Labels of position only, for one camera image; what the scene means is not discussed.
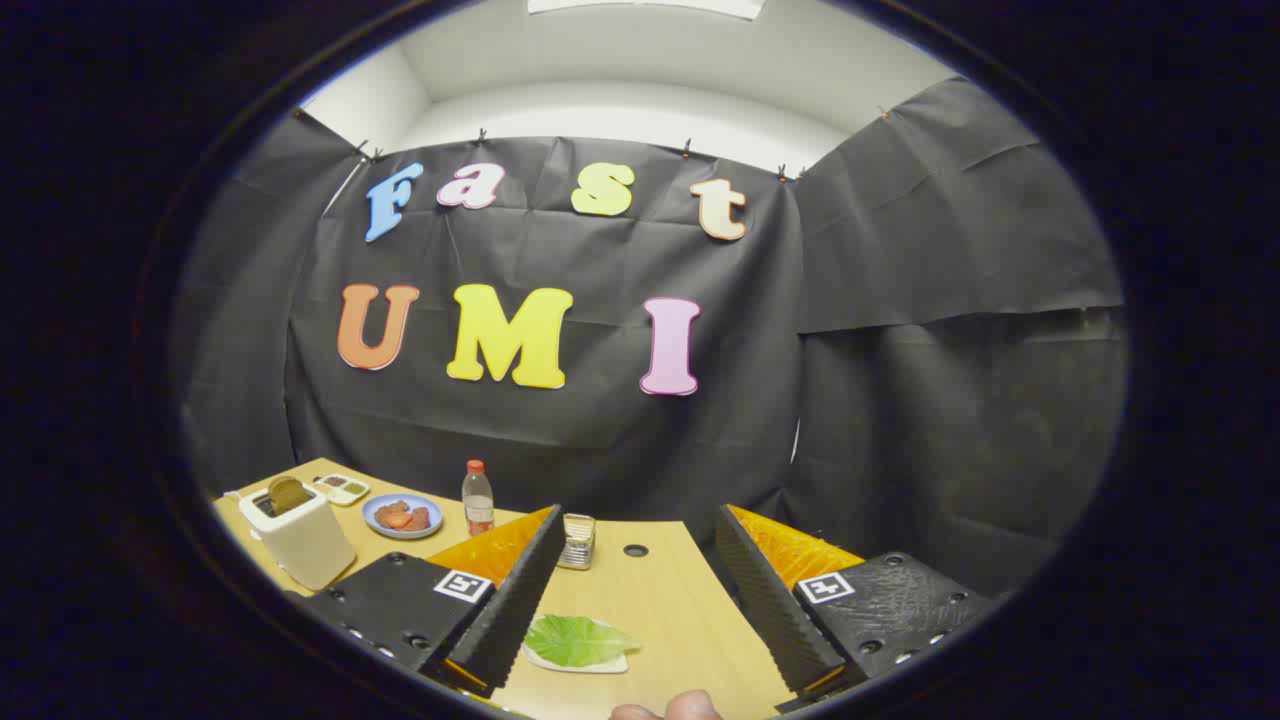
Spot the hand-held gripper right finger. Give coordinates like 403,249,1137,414
714,503,996,701

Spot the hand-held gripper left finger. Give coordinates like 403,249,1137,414
298,504,567,699

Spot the green lettuce leaf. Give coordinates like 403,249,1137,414
523,614,641,669

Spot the clear bottle with red cap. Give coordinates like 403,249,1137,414
461,459,496,538

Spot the blue round plate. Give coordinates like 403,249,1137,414
361,493,444,541

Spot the black backdrop cloth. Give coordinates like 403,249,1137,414
175,75,1129,601

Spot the white divided seasoning tray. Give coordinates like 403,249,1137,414
312,474,371,507

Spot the cream white toaster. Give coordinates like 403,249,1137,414
238,480,358,592

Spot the toasted bread slice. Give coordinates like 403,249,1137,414
267,476,313,517

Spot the white ceiling light panel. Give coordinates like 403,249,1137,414
527,0,766,21

